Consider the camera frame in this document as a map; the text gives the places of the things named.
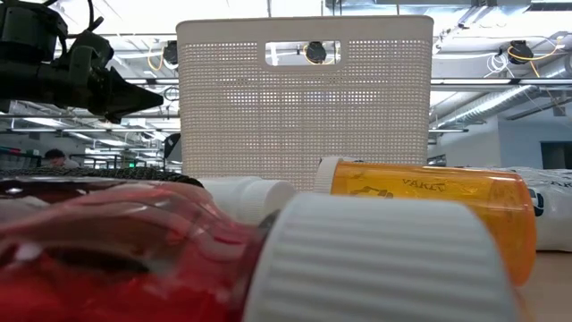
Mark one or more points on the person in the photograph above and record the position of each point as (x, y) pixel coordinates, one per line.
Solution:
(56, 156)

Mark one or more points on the small white plastic bottle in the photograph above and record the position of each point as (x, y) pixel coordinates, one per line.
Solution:
(250, 197)

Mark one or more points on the white perforated plastic basket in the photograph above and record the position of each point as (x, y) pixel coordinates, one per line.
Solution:
(304, 112)

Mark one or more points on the white pouch teal print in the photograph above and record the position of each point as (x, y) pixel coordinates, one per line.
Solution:
(554, 214)

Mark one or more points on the orange pill bottle white cap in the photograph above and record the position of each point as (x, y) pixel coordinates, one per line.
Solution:
(505, 214)

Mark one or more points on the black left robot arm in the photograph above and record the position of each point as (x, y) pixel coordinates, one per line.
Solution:
(22, 85)

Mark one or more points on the red bottle white cap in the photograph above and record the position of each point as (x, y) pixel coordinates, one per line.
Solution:
(111, 268)

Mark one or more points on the silver ceiling air duct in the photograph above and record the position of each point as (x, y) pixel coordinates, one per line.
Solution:
(491, 103)

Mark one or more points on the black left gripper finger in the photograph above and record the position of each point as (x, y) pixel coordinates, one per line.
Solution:
(129, 98)

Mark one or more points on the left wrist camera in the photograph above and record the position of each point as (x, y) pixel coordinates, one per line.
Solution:
(87, 53)

